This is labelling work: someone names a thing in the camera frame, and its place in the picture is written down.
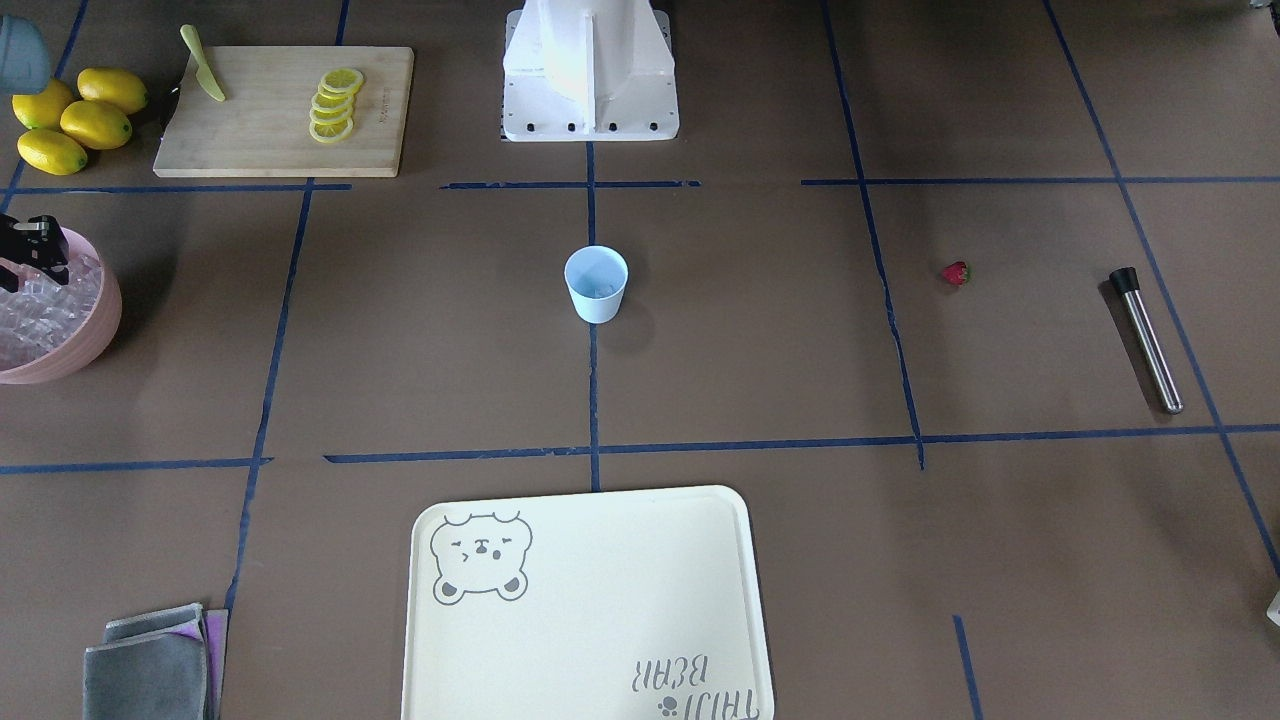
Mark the steel muddler black tip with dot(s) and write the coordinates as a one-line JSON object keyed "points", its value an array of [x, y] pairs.
{"points": [[1125, 282]]}

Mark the light blue cup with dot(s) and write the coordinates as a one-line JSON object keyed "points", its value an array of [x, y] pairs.
{"points": [[596, 277]]}

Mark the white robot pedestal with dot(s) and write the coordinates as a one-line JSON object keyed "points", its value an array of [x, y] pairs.
{"points": [[588, 71]]}

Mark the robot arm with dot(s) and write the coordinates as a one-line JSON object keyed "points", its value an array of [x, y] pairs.
{"points": [[25, 69]]}

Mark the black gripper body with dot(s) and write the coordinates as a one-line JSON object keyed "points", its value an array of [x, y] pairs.
{"points": [[30, 250]]}

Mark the red strawberry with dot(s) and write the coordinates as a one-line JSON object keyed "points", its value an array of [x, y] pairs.
{"points": [[956, 274]]}

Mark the pink bowl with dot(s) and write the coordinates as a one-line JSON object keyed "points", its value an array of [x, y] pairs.
{"points": [[89, 341]]}

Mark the grey folded cloth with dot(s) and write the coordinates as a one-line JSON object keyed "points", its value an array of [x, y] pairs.
{"points": [[164, 664]]}

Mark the pile of ice cubes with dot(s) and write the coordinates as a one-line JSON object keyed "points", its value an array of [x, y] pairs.
{"points": [[42, 316]]}

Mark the yellow lemon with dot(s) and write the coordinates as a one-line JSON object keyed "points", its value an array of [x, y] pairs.
{"points": [[96, 125], [116, 86], [52, 152], [43, 110]]}

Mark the cream bear tray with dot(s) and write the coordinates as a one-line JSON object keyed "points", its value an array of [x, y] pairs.
{"points": [[637, 604]]}

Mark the yellow-green plastic knife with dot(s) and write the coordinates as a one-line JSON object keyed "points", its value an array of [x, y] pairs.
{"points": [[205, 76]]}

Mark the lemon slices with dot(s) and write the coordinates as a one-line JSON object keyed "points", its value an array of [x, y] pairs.
{"points": [[331, 117]]}

